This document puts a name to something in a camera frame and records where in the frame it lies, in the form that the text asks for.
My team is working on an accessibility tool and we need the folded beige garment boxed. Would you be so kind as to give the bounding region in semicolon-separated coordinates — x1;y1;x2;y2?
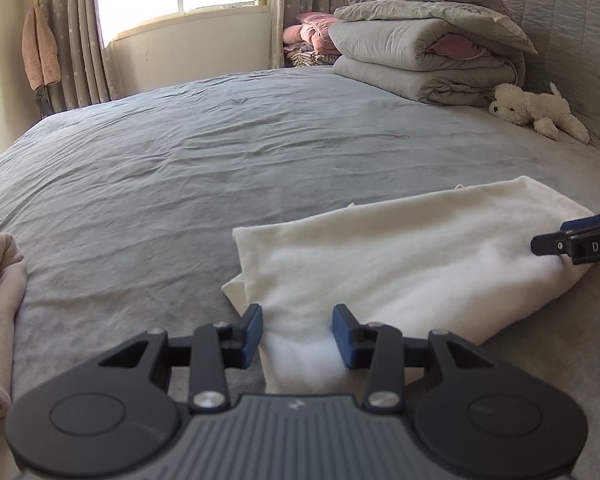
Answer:
0;232;28;421

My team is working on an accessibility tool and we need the pink hanging jacket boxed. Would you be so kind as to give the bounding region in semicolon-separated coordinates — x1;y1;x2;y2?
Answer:
21;5;61;92

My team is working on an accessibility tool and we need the white printed sweatshirt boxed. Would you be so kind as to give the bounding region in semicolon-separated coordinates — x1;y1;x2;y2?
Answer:
221;176;595;395

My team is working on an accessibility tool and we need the dusty pink velvet pillow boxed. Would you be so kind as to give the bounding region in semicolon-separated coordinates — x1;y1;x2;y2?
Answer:
296;11;342;55

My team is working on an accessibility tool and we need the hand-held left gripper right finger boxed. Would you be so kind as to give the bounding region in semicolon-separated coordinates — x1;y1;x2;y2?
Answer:
332;303;496;413

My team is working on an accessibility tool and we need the light pink pillow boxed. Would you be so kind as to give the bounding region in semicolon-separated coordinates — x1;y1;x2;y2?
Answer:
281;24;306;56

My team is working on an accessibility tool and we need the grey bed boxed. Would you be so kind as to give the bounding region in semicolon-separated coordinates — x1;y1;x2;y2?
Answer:
0;65;600;480

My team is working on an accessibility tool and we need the white plush toy dog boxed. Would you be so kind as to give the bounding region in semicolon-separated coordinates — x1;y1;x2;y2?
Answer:
489;82;591;145

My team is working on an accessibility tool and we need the grey quilted headboard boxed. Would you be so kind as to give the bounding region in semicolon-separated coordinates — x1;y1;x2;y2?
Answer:
467;0;600;158

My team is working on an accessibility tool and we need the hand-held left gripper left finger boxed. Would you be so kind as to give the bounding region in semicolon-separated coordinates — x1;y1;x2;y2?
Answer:
97;303;264;413

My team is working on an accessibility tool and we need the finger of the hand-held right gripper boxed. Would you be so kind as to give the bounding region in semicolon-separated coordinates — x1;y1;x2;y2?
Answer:
530;229;600;266
561;207;600;233

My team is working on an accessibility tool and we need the dark hanging bag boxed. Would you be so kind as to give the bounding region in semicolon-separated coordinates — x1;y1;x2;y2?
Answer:
34;87;52;120

